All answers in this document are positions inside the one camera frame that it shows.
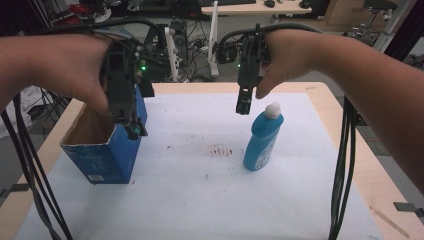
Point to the white foam mat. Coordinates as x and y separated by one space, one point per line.
200 200

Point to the person's right hand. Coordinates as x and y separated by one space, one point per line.
290 56

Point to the black computer mouse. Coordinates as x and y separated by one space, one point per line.
269 3
304 4

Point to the wooden desk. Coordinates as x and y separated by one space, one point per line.
253 9

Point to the blue cardboard box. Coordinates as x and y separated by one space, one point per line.
110 160

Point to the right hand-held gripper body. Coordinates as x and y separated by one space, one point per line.
248 63

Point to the angled white stand leg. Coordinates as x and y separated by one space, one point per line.
391 23

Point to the round white table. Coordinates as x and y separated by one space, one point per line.
100 13

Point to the blue bottle with white cap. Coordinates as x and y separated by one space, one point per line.
263 143

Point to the black table bracket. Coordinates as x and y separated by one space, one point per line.
408 208
13 190

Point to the white cloth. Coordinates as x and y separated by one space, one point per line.
30 100

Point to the black metal post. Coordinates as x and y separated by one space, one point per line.
408 33

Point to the black stool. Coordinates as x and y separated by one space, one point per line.
376 13

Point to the person's left hand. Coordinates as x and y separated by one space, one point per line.
73 63

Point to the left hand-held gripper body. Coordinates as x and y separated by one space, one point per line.
121 83

